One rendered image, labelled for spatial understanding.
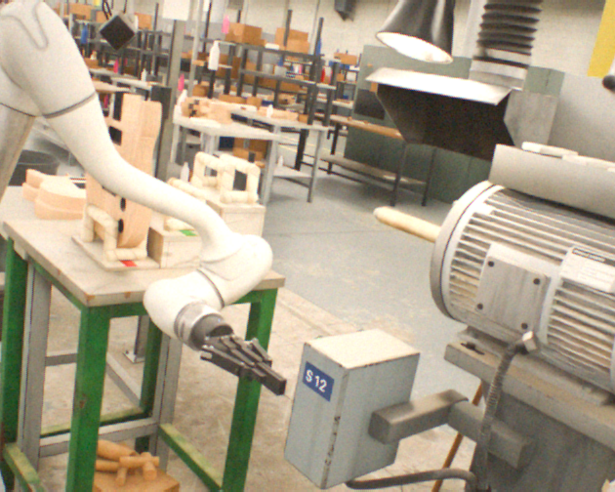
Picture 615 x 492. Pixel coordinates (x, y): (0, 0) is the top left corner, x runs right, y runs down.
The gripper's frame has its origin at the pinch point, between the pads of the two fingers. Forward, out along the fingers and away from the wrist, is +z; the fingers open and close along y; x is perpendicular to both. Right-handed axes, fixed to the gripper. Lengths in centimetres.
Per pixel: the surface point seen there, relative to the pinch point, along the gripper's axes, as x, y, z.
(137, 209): 13, -5, -65
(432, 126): 46, -42, -11
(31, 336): -36, 4, -103
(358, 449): 0.6, 1.9, 24.2
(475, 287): 25.3, -15.9, 25.4
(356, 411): 7.4, 4.2, 24.2
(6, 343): -41, 8, -111
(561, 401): 15.1, -15.2, 43.7
